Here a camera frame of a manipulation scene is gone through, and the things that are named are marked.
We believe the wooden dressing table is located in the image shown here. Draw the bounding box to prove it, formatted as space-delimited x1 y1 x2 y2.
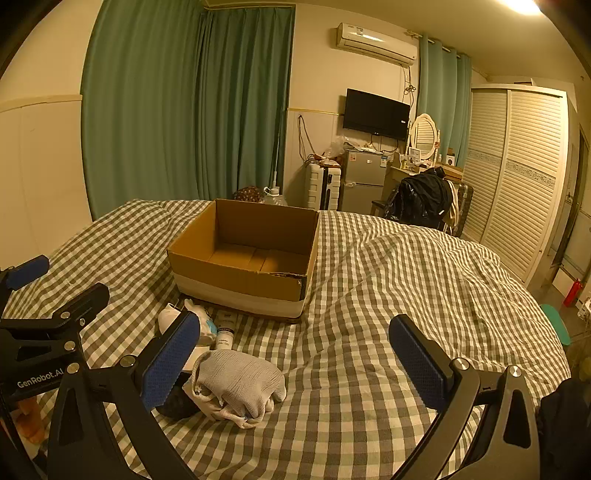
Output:
385 164 465 185

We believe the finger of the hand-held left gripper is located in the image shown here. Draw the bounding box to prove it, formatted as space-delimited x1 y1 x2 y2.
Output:
0 255 51 305
0 282 112 352

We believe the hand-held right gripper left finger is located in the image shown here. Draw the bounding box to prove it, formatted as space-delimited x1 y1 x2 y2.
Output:
46 310 204 480

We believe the wooden chair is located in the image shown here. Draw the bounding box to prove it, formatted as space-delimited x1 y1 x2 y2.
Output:
370 185 474 236

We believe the white oval mirror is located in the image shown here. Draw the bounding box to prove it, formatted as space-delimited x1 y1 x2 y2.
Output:
409 114 441 162

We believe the white louvred wardrobe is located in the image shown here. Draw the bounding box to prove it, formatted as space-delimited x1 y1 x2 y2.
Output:
462 85 580 287

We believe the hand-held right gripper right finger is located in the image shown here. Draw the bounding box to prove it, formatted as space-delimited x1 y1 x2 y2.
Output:
388 314 543 480

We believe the black television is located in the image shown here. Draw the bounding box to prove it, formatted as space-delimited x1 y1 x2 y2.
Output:
342 88 411 141

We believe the orange plush toy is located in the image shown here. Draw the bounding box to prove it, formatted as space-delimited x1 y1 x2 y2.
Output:
14 397 47 444

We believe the cardboard box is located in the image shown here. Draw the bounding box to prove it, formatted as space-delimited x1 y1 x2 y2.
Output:
166 198 320 324

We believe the clear water bottle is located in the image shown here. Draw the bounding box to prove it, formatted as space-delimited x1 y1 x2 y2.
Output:
261 185 289 206

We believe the clear plastic bag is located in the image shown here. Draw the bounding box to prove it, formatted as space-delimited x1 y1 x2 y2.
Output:
323 135 347 162

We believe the dark cloth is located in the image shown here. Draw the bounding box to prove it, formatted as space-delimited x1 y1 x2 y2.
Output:
536 378 591 480

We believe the red fire extinguisher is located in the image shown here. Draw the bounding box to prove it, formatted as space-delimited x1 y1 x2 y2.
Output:
562 278 583 308

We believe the checked blanket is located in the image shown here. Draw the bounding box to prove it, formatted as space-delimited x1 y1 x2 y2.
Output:
0 198 571 480

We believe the white air conditioner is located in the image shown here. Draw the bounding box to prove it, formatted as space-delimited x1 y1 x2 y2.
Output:
335 22 417 65

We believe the white tube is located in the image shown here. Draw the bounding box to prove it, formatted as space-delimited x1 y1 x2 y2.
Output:
215 310 237 352

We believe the wall cable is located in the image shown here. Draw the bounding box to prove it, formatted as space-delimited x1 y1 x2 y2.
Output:
297 114 319 162

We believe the black cloth item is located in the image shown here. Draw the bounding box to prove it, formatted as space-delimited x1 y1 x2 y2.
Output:
154 385 204 421

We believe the silver fridge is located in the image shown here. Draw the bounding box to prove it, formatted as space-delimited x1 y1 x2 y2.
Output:
339 148 393 214

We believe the teal stool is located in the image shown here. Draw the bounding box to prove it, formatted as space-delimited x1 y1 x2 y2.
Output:
539 304 572 346

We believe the narrow green curtain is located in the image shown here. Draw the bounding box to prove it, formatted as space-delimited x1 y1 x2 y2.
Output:
418 33 474 162

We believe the ceiling light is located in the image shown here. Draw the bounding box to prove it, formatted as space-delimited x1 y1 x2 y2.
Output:
501 0 546 14

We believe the white knit cloth bundle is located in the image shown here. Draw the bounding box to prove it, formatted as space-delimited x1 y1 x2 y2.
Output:
182 349 287 430

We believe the black jacket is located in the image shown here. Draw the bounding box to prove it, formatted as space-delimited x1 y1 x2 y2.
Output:
385 167 458 232

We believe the white suitcase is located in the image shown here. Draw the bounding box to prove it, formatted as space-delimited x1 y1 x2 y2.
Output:
305 162 343 210

